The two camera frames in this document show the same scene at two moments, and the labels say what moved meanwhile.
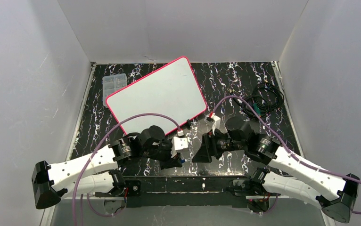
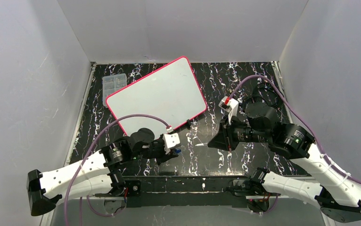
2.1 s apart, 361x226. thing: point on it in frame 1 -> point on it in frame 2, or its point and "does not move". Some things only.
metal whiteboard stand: (189, 122) does not move
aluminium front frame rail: (191, 187) does not move
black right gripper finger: (205, 153) -> (223, 140)
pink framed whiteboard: (173, 90) does not move
